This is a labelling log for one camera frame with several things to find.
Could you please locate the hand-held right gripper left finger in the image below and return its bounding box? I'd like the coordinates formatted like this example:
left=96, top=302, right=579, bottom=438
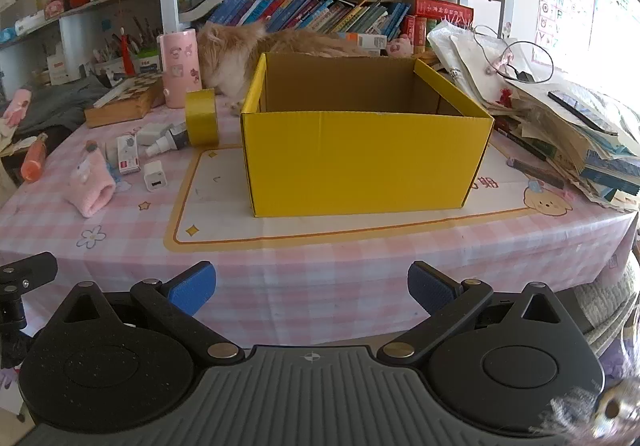
left=52, top=262, right=245, bottom=360

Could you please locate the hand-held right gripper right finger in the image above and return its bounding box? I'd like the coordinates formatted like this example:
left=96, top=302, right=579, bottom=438
left=377, top=262, right=576, bottom=360

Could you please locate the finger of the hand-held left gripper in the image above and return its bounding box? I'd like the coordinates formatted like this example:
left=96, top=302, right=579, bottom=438
left=0, top=252, right=58, bottom=298

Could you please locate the yellow cardboard box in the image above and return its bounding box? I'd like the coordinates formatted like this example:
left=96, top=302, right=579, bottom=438
left=240, top=52, right=496, bottom=218

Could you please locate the yellow tape roll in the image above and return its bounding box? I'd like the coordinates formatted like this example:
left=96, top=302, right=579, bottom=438
left=185, top=88, right=221, bottom=148

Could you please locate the pink checked desktop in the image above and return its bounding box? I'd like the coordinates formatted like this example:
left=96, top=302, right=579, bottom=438
left=0, top=91, right=640, bottom=347

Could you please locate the cream desk mat orange border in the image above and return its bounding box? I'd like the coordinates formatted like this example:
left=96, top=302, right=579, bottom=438
left=164, top=141, right=573, bottom=253

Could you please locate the orange bottle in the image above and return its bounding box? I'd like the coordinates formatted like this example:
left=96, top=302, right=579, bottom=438
left=21, top=132, right=49, bottom=183

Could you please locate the white cube charger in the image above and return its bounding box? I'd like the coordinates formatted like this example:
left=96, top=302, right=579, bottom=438
left=142, top=160, right=167, bottom=192

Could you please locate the small white box red label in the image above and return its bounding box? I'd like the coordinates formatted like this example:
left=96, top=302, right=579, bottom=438
left=116, top=133, right=141, bottom=175

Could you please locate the white charger with prongs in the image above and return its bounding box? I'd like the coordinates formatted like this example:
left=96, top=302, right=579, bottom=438
left=136, top=123, right=173, bottom=147

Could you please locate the pink glove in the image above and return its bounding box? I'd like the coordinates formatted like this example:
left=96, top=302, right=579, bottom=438
left=0, top=88, right=33, bottom=128

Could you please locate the grey cloth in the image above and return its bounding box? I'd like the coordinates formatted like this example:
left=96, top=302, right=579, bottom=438
left=15, top=76, right=113, bottom=137

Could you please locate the wooden chess box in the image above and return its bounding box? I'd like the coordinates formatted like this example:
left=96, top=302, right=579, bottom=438
left=84, top=72, right=166, bottom=128

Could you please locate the grey knit clothing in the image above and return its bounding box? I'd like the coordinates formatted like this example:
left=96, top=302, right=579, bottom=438
left=575, top=251, right=640, bottom=377

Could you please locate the grey fluffy tuft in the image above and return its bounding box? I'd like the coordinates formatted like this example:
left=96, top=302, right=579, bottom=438
left=540, top=376, right=640, bottom=446

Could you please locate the white plastic sheath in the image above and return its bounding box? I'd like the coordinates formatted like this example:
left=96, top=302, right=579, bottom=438
left=94, top=77, right=146, bottom=107

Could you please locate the large white box red label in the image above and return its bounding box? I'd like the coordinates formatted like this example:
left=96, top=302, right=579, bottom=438
left=47, top=43, right=83, bottom=86

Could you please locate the pile of papers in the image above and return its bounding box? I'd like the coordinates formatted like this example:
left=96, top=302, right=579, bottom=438
left=427, top=21, right=640, bottom=213

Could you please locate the pink cylinder with stickers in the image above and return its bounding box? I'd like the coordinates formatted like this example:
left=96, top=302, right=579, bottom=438
left=159, top=28, right=203, bottom=109

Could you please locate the orange and white cat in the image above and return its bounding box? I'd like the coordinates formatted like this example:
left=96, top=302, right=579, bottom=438
left=196, top=21, right=376, bottom=117

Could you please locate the pink pig plush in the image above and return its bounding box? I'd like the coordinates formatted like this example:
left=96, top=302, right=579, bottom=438
left=385, top=37, right=413, bottom=59

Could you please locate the white and orange carton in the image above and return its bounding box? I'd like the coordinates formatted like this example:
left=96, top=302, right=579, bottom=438
left=340, top=32, right=388, bottom=52

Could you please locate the thick open book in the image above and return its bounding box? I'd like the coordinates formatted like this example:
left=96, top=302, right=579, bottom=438
left=177, top=0, right=233, bottom=23

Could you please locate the row of blue books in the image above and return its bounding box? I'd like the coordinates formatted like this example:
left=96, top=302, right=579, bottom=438
left=205, top=0, right=476, bottom=52

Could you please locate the black cable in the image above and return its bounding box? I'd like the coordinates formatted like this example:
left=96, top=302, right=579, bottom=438
left=472, top=25, right=556, bottom=84

